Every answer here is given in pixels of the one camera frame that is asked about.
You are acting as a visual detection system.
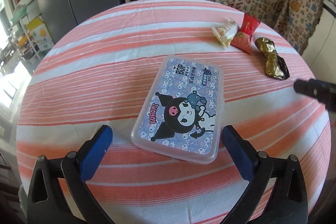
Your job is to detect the gold black foil wrapper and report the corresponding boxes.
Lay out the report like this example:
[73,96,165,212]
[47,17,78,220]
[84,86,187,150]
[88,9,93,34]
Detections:
[255,38,290,80]

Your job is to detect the red snack sachet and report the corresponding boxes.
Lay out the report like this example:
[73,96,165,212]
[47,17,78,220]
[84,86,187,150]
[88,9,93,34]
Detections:
[231,14,260,54]

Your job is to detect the small cream candy wrapper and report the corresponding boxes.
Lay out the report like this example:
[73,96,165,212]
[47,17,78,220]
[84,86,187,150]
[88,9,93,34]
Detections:
[211,19,239,48]

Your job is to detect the Kuromi plastic box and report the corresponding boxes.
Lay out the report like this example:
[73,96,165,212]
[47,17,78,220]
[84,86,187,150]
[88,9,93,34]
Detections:
[131,55,224,164]

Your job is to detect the white counter cabinet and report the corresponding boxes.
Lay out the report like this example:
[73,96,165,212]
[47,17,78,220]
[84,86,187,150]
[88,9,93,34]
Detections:
[302,0,335,83]

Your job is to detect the pink striped tablecloth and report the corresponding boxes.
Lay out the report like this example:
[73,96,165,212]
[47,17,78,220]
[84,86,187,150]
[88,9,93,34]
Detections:
[17,0,331,223]

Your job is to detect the yellow cardboard box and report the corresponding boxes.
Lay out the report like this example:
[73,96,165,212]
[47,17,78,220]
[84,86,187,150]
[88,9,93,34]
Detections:
[26,16,54,52]

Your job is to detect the green storage rack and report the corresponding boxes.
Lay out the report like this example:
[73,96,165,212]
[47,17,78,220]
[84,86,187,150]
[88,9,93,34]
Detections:
[1,5,42,67]

